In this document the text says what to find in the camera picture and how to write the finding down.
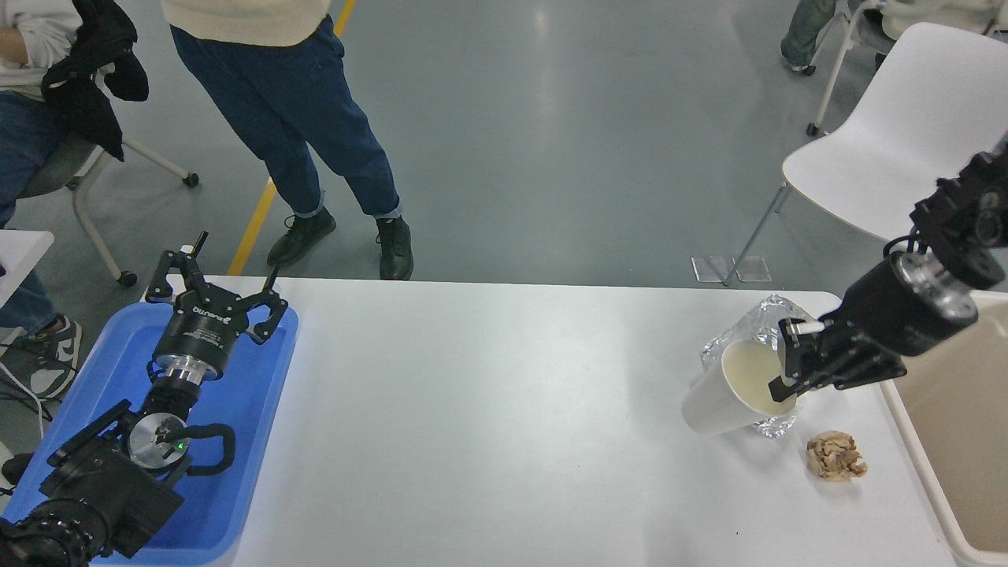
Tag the small black object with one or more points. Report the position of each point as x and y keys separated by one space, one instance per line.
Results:
x=16 y=468

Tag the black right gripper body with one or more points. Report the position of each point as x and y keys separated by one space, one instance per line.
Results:
x=890 y=311

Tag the standing person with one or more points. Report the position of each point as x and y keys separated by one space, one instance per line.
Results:
x=299 y=102

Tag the white paper cup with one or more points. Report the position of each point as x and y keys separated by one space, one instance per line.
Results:
x=720 y=405

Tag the grey wheeled chair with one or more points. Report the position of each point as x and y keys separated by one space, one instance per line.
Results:
x=87 y=213

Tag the person's forearm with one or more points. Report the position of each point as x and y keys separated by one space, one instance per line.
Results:
x=11 y=47

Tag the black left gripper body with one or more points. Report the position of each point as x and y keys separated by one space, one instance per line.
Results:
x=201 y=335

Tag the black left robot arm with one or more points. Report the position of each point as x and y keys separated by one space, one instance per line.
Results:
x=102 y=488

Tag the white-framed wheeled chair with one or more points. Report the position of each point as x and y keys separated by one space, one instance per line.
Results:
x=838 y=63

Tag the white plastic chair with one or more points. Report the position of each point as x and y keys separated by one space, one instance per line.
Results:
x=906 y=142

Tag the crumpled tan paper ball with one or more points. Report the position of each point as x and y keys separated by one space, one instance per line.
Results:
x=836 y=457

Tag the clear floor plate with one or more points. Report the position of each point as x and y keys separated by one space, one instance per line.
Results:
x=710 y=268
x=753 y=268

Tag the blue plastic tray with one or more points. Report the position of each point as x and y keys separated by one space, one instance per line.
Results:
x=236 y=441

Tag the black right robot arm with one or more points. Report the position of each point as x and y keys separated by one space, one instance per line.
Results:
x=969 y=220

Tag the small white table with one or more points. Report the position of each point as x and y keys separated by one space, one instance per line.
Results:
x=20 y=252

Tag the black jacket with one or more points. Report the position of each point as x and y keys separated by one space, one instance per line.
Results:
x=87 y=94

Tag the large pale bin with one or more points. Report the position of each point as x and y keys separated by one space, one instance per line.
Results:
x=961 y=457

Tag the crumpled foil tray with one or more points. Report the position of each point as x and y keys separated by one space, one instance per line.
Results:
x=760 y=319

